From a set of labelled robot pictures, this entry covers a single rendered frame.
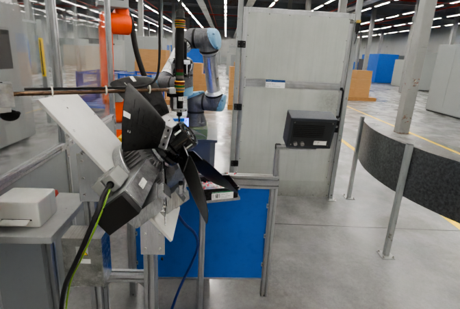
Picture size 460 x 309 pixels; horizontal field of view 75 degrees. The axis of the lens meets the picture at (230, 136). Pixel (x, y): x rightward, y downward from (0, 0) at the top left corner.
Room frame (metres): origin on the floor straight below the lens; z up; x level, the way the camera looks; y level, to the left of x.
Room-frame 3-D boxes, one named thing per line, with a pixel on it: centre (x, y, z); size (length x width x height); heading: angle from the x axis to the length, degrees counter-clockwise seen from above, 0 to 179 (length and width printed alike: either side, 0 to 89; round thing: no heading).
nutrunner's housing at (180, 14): (1.27, 0.22, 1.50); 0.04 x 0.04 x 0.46
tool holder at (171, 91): (1.26, 0.23, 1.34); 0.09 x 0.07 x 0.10; 128
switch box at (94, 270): (1.02, 0.55, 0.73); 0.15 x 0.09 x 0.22; 93
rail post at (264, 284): (1.66, -0.28, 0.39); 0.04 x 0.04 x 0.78; 3
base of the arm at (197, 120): (2.01, 0.24, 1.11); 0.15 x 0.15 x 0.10
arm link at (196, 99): (2.01, 0.24, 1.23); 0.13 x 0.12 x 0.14; 75
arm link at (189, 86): (1.54, 0.26, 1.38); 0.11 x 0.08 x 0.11; 75
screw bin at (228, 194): (1.47, 0.07, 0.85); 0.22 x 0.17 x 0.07; 109
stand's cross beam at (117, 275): (1.12, 0.44, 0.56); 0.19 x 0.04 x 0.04; 93
